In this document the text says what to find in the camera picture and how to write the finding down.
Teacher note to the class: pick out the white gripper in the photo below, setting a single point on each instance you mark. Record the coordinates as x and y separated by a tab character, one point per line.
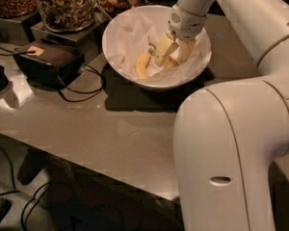
187	24

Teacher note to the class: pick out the yellow banana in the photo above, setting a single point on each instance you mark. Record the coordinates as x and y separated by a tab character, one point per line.
167	63
141	65

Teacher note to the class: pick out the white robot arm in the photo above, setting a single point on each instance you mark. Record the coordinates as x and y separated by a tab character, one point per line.
226	135

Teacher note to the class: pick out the white ceramic bowl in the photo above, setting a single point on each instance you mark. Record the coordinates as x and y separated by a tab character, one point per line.
128	36

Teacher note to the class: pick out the white paper napkin liner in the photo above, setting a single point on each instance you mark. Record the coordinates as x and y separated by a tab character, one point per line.
139	46

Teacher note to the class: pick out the metal stand under middle jar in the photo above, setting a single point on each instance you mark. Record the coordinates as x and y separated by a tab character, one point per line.
88	41

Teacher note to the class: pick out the metal stand under jar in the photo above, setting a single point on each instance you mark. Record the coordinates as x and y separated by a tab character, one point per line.
88	41
17	30

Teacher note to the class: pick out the glass jar of mixed nuts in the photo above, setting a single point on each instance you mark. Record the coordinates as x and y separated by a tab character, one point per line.
66	16

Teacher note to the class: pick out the black box device with label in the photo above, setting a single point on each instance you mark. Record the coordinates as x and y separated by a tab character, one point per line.
49	66

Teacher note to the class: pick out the metal stand under left jar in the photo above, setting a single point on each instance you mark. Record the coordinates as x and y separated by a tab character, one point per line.
17	30

